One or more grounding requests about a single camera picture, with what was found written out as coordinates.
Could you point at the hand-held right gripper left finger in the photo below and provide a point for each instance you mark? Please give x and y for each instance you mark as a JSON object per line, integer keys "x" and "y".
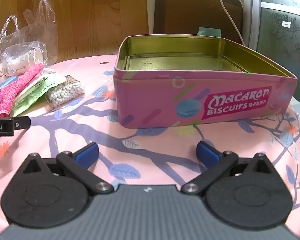
{"x": 86, "y": 153}

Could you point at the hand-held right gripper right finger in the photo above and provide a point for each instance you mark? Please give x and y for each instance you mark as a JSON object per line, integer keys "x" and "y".
{"x": 207, "y": 155}

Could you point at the pink biscuit tin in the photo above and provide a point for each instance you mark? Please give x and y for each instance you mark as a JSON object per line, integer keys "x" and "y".
{"x": 152, "y": 100}

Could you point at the paper cups in plastic sleeve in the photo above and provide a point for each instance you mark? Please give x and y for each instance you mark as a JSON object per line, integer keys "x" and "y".
{"x": 22, "y": 60}

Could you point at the white door sticker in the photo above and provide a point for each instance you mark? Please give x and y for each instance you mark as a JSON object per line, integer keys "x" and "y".
{"x": 286, "y": 24}

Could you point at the wooden board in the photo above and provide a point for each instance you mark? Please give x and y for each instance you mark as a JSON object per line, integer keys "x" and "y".
{"x": 90, "y": 10}

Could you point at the clear plastic bag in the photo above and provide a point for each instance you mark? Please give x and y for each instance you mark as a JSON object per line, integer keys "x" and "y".
{"x": 47, "y": 30}

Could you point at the brown case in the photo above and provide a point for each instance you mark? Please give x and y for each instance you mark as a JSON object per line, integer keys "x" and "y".
{"x": 190, "y": 10}

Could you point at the light green packet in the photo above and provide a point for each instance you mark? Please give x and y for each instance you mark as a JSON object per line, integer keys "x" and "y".
{"x": 32, "y": 95}

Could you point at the pink floral tablecloth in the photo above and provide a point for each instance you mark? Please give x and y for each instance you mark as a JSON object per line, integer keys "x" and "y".
{"x": 77, "y": 120}

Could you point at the pink packet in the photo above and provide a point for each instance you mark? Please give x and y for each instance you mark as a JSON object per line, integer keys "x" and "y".
{"x": 20, "y": 85}

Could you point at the bag of white beads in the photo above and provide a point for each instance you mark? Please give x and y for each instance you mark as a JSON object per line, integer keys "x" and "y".
{"x": 65, "y": 93}

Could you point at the frosted glass sliding door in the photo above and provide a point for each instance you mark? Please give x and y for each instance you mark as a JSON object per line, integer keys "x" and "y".
{"x": 285, "y": 42}

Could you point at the light blue case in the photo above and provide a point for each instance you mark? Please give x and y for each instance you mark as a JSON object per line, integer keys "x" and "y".
{"x": 0, "y": 88}

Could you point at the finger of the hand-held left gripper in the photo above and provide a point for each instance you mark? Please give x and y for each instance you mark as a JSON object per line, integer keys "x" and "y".
{"x": 22, "y": 123}

